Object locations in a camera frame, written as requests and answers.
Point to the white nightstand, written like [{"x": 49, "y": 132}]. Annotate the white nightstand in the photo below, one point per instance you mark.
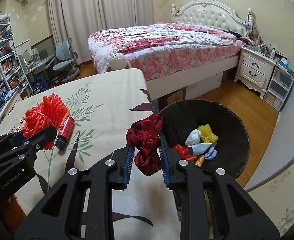
[{"x": 254, "y": 70}]

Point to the dark red velvet scrunchie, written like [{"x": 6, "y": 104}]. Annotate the dark red velvet scrunchie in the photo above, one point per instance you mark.
[{"x": 144, "y": 136}]

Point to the beige curtains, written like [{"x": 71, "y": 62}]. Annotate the beige curtains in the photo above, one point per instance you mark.
[{"x": 78, "y": 19}]

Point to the yellow foam fruit net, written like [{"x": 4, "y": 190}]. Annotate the yellow foam fruit net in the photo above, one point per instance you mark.
[{"x": 207, "y": 136}]

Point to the cream floral table cloth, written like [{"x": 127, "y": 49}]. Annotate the cream floral table cloth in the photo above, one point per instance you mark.
[{"x": 104, "y": 107}]

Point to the black round trash bin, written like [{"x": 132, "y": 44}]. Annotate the black round trash bin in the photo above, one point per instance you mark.
[{"x": 233, "y": 145}]

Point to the red foam fruit net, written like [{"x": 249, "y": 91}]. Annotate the red foam fruit net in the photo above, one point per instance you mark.
[{"x": 49, "y": 112}]

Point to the grey blue desk chair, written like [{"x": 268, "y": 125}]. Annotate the grey blue desk chair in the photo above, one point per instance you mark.
[{"x": 67, "y": 66}]

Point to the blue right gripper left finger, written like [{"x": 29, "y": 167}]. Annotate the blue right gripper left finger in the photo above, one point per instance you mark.
[{"x": 127, "y": 165}]

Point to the study desk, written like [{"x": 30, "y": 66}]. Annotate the study desk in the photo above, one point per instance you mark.
[{"x": 34, "y": 64}]

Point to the pink floral quilt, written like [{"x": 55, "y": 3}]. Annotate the pink floral quilt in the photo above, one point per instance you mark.
[{"x": 160, "y": 49}]

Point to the white bookshelf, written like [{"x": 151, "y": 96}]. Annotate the white bookshelf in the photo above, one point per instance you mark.
[{"x": 13, "y": 69}]

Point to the white bed with headboard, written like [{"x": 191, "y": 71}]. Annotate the white bed with headboard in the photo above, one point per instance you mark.
[{"x": 210, "y": 13}]

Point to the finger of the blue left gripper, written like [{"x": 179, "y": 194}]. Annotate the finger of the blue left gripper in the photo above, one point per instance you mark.
[{"x": 17, "y": 138}]

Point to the clear plastic drawer unit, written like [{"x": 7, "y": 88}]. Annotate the clear plastic drawer unit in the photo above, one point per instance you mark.
[{"x": 278, "y": 88}]

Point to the orange plastic wrapper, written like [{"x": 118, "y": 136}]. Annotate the orange plastic wrapper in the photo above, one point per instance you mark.
[{"x": 65, "y": 116}]

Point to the red small bottle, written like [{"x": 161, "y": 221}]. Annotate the red small bottle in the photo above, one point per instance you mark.
[{"x": 64, "y": 133}]

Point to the red plastic bag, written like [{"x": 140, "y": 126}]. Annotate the red plastic bag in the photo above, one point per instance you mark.
[{"x": 184, "y": 153}]

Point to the white paper ball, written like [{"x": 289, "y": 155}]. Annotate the white paper ball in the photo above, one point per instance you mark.
[{"x": 193, "y": 138}]

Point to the lilac paper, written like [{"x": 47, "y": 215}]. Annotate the lilac paper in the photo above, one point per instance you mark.
[{"x": 208, "y": 150}]

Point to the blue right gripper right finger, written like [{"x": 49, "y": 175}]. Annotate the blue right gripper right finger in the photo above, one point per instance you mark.
[{"x": 164, "y": 153}]

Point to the white cardboard box under bed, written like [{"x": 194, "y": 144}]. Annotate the white cardboard box under bed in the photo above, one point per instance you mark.
[{"x": 204, "y": 86}]

